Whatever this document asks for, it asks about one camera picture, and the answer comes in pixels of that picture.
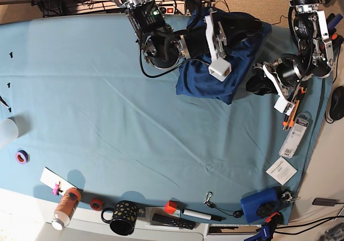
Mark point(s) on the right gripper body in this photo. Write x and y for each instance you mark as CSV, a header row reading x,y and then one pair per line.
x,y
224,30

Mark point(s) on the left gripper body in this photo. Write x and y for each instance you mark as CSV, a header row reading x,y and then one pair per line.
x,y
259,83

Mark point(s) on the dark blue t-shirt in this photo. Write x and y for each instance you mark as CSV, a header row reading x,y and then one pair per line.
x,y
195,80

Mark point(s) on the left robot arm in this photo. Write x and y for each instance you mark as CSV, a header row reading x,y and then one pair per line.
x,y
310,34

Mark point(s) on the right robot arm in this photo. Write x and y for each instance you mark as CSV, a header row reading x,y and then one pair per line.
x,y
161,46

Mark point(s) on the orange black utility knife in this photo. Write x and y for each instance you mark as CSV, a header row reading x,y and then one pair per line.
x,y
289,120

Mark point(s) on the white power strip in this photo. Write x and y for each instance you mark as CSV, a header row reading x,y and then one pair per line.
x,y
172,7

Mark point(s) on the clear blister pack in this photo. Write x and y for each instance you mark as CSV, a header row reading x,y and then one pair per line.
x,y
295,135

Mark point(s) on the black computer mouse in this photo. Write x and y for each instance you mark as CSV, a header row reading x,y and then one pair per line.
x,y
337,106

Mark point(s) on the orange black clamp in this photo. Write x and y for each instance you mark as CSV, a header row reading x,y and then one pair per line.
x,y
337,41

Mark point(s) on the blue spring clamp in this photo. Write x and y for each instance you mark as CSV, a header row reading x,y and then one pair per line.
x,y
332,21

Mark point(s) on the white paper card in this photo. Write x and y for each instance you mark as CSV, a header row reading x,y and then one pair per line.
x,y
281,171

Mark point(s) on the metal carabiner keyring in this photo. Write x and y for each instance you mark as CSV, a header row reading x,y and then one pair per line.
x,y
288,197

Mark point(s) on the blue box with knob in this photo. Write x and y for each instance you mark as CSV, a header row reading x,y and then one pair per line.
x,y
262,204

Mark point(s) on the black adapter block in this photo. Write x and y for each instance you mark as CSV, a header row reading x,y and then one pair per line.
x,y
324,202

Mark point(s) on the blue orange bottom clamp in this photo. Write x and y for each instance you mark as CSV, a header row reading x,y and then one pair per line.
x,y
267,231

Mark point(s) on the white marker pen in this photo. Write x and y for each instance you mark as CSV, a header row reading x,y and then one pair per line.
x,y
201,215

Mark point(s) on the orange red cube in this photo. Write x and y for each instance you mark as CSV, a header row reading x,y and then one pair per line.
x,y
170,207

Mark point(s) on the light blue table cloth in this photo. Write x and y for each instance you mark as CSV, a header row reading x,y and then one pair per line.
x,y
85,111

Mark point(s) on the black remote control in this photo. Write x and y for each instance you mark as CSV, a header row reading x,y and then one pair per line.
x,y
175,222

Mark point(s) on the black mug gold dots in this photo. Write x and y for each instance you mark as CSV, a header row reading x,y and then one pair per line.
x,y
123,219

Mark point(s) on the red tape roll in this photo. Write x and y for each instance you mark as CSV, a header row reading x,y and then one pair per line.
x,y
96,204

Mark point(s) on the white paper sheet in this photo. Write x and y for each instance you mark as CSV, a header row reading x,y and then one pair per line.
x,y
49,178

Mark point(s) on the pink small toy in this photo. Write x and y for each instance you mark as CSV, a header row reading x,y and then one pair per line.
x,y
56,191

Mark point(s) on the orange supplement bottle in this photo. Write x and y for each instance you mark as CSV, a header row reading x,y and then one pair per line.
x,y
66,208

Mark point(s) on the translucent plastic cup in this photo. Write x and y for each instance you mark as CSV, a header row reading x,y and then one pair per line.
x,y
8,132

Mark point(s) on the purple tape roll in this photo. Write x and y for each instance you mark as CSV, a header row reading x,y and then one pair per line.
x,y
22,157

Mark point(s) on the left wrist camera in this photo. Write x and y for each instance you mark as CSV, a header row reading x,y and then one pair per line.
x,y
284,106

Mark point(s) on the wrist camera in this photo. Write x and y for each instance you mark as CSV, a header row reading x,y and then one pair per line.
x,y
284,106
220,69

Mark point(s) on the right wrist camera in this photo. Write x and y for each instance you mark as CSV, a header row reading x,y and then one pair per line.
x,y
220,69

